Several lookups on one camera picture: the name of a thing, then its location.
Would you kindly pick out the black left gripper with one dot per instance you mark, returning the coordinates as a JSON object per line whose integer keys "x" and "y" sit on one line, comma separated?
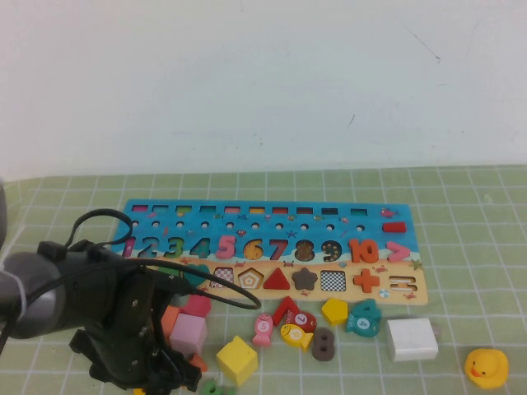
{"x": 136, "y": 321}

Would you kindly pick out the orange fish piece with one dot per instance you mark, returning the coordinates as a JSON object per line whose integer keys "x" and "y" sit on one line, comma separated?
{"x": 199, "y": 363}

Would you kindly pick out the green number piece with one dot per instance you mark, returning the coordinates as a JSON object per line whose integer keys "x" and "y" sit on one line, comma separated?
{"x": 212, "y": 387}

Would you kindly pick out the green circle piece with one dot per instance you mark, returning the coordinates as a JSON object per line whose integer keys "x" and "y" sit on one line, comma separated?
{"x": 169, "y": 270}

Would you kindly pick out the teal heart piece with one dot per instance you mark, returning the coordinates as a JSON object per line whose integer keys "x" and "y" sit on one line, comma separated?
{"x": 199, "y": 271}

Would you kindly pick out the pink fish piece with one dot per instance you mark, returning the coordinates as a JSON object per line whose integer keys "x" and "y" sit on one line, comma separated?
{"x": 262, "y": 327}

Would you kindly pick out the red number seven piece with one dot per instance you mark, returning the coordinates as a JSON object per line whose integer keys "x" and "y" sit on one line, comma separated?
{"x": 282, "y": 310}

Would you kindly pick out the yellow fish piece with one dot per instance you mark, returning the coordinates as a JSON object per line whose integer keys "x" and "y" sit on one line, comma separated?
{"x": 294, "y": 334}

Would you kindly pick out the pink number five piece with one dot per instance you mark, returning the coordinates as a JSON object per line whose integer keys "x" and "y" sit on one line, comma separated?
{"x": 224, "y": 246}

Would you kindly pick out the red triangle piece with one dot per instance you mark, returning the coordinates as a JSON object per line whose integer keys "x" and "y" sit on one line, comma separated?
{"x": 278, "y": 282}

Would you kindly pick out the red fish piece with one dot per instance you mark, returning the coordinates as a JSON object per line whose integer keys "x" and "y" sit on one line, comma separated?
{"x": 302, "y": 319}

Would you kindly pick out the blue wooden puzzle board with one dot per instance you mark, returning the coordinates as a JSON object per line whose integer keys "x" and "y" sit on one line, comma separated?
{"x": 267, "y": 263}

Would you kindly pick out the brown number eight piece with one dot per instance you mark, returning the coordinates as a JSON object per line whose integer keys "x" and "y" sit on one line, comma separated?
{"x": 323, "y": 344}

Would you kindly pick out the brown star piece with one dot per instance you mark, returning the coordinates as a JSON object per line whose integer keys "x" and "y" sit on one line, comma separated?
{"x": 304, "y": 279}

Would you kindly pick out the yellow pentagon piece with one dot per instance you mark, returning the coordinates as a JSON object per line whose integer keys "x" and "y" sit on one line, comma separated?
{"x": 334, "y": 310}

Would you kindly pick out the teal fish piece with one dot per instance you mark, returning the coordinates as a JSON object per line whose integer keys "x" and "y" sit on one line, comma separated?
{"x": 362, "y": 323}

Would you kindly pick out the teal number four piece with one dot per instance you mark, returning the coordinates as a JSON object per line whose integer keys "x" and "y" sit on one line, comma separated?
{"x": 372, "y": 312}

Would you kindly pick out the orange plus sign piece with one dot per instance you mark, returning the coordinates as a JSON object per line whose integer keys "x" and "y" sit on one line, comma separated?
{"x": 365, "y": 280}

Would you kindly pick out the orange number ten piece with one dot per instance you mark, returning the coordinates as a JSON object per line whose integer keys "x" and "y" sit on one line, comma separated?
{"x": 353, "y": 251}

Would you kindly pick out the pink greater-than sign piece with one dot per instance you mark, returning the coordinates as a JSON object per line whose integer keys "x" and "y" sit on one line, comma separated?
{"x": 401, "y": 252}

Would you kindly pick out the red minus sign piece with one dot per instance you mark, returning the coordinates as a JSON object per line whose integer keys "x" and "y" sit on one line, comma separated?
{"x": 394, "y": 227}

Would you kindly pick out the light pink wooden cube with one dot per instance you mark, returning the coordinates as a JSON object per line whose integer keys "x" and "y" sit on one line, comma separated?
{"x": 189, "y": 333}

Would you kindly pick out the orange wooden cube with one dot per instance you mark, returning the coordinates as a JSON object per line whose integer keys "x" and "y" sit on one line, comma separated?
{"x": 169, "y": 321}

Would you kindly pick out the yellow wooden cube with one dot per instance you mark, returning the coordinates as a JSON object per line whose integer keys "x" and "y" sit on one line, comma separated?
{"x": 236, "y": 362}

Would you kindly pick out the rose red wooden cube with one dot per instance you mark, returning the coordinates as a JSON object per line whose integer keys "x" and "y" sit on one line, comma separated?
{"x": 199, "y": 306}

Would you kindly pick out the white zip tie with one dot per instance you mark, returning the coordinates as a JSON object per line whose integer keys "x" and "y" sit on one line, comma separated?
{"x": 20, "y": 286}

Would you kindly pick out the white power adapter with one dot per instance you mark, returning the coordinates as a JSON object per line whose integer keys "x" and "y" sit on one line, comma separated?
{"x": 411, "y": 339}

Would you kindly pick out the green checked tablecloth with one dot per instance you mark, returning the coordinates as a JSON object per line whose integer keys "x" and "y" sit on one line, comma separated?
{"x": 453, "y": 247}

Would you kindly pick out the yellow rubber duck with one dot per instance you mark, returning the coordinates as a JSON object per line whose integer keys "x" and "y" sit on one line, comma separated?
{"x": 488, "y": 362}

